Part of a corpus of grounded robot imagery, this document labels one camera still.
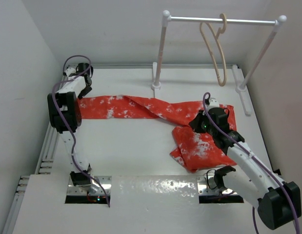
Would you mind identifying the metal base plate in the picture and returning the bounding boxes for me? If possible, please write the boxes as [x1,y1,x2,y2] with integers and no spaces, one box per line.
[65,175,112,197]
[197,175,239,196]

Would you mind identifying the red white-splattered trousers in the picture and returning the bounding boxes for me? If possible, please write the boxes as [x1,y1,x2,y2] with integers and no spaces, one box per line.
[78,95,236,173]

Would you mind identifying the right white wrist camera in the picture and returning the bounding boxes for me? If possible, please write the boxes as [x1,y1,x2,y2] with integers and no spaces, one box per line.
[206,97,220,109]

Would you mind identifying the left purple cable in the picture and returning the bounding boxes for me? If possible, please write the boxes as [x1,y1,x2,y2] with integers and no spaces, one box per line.
[51,55,111,208]

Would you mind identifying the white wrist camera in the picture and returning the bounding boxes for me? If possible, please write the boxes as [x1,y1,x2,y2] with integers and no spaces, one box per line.
[63,67,76,77]
[206,97,220,109]

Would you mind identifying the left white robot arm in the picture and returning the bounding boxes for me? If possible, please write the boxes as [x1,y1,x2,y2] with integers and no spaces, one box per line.
[47,63,93,187]

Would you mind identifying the beige wooden hanger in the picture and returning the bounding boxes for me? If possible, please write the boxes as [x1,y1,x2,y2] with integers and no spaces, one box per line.
[199,13,227,87]

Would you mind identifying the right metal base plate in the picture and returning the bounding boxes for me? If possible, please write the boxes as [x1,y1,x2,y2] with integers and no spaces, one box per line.
[197,175,239,196]

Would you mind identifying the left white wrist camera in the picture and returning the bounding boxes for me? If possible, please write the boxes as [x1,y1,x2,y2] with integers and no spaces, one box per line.
[63,67,76,77]

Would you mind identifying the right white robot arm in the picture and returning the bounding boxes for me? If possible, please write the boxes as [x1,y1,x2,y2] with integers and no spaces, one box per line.
[189,107,302,234]

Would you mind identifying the purple cable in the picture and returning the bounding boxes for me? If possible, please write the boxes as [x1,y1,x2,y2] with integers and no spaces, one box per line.
[202,92,301,234]
[51,55,111,208]

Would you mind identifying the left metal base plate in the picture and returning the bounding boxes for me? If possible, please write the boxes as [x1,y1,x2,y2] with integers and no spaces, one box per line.
[65,175,112,197]

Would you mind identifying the white clothes rack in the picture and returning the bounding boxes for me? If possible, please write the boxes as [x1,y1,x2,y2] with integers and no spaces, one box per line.
[151,10,287,116]

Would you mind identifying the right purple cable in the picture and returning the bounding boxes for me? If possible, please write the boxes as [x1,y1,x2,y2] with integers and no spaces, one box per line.
[202,92,301,234]

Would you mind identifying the aluminium frame rail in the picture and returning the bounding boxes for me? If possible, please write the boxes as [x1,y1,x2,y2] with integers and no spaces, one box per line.
[2,124,60,234]

